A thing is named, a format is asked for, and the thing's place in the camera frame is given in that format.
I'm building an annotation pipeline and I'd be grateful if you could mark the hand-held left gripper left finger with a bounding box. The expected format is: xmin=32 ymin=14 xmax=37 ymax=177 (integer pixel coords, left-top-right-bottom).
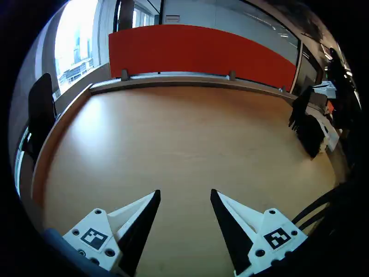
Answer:
xmin=62 ymin=189 xmax=161 ymax=277

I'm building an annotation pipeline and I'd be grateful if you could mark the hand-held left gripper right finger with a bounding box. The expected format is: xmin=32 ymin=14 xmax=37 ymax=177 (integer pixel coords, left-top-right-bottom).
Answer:
xmin=210 ymin=189 xmax=309 ymax=277

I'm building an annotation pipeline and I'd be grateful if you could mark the stack of black towels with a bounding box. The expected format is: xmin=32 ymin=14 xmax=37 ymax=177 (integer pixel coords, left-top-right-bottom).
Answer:
xmin=288 ymin=86 xmax=328 ymax=160

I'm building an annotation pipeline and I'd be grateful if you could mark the black office chair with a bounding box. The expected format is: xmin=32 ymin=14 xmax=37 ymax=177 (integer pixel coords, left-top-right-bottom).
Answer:
xmin=21 ymin=72 xmax=59 ymax=166

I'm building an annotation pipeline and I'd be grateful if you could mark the red desk screen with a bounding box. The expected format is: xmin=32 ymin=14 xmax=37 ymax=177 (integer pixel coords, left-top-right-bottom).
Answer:
xmin=89 ymin=24 xmax=298 ymax=102

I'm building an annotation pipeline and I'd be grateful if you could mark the black cable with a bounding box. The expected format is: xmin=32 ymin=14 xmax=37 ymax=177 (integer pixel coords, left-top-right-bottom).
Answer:
xmin=290 ymin=193 xmax=332 ymax=224
xmin=297 ymin=200 xmax=335 ymax=230

